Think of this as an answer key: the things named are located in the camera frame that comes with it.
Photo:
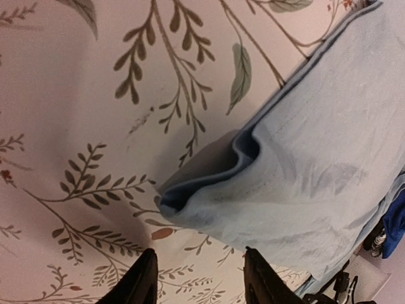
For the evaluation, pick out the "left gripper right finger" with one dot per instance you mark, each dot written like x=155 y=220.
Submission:
x=261 y=282

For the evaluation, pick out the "light blue shirt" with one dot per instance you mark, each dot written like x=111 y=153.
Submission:
x=314 y=164

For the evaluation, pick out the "floral patterned table mat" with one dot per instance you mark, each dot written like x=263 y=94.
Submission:
x=107 y=104

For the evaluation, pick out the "black white checkered garment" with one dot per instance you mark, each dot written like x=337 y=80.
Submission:
x=375 y=240

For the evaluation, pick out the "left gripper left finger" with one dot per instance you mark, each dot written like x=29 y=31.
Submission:
x=139 y=285

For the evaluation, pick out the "blue pleated skirt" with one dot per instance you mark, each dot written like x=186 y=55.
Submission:
x=393 y=219

